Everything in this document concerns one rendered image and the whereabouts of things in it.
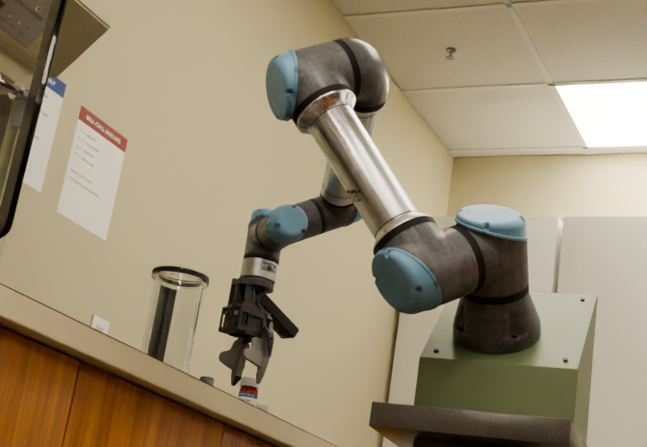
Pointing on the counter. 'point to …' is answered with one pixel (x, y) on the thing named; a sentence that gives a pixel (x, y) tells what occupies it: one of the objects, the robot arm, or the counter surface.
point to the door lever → (12, 88)
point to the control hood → (85, 35)
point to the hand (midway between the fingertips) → (248, 381)
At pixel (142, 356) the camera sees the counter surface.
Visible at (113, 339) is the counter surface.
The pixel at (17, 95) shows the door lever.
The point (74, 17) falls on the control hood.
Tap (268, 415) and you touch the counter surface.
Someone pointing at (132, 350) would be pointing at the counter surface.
